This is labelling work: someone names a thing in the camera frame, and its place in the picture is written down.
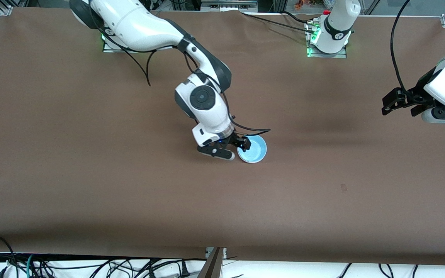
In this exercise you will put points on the silver aluminium frame rail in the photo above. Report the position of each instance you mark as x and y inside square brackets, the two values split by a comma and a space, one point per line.
[228, 4]

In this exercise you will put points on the black power plug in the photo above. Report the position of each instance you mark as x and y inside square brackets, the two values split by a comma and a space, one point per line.
[184, 270]

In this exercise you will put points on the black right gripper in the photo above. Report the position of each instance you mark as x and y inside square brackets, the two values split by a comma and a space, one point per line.
[235, 139]

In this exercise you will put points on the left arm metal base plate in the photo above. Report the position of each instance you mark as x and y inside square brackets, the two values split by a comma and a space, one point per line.
[326, 55]

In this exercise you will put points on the blue plastic bowl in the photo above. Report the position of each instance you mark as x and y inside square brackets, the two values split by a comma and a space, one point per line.
[256, 150]

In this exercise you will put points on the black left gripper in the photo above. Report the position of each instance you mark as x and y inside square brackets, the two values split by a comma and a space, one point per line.
[418, 92]

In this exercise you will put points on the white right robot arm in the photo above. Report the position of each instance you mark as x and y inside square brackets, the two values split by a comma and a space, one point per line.
[137, 23]

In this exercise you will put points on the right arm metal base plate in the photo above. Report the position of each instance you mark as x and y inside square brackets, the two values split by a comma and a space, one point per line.
[118, 50]

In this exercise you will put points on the brown table cover sheet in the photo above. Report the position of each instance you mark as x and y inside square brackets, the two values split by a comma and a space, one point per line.
[91, 135]

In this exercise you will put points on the silver metal bracket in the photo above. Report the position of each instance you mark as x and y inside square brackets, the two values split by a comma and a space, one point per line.
[208, 251]

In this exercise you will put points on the orange colourful background object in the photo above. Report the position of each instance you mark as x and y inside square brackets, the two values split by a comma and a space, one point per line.
[303, 4]

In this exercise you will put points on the dark brown support beam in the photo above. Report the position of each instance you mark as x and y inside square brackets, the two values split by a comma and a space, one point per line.
[213, 268]

